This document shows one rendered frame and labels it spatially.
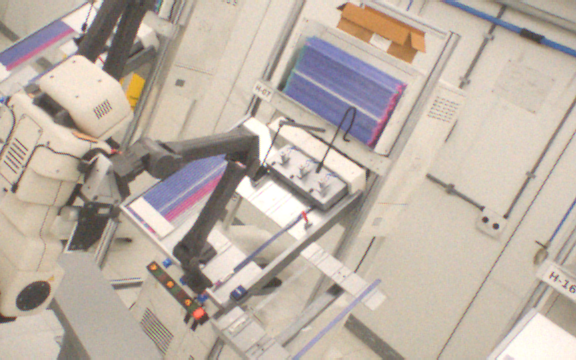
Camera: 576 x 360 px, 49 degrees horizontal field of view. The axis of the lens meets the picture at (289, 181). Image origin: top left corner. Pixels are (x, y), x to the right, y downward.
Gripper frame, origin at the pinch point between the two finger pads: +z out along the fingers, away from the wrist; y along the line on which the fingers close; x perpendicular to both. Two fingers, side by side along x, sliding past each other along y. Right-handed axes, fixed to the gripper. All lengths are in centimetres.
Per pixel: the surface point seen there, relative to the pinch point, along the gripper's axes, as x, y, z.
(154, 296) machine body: 7, 50, 53
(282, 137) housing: -68, 32, -3
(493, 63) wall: -223, 32, 60
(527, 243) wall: -166, -38, 115
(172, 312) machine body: 6, 36, 52
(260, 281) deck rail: -18.0, -10.1, 3.1
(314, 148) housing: -72, 16, -4
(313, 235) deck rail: -45.0, -9.9, 3.3
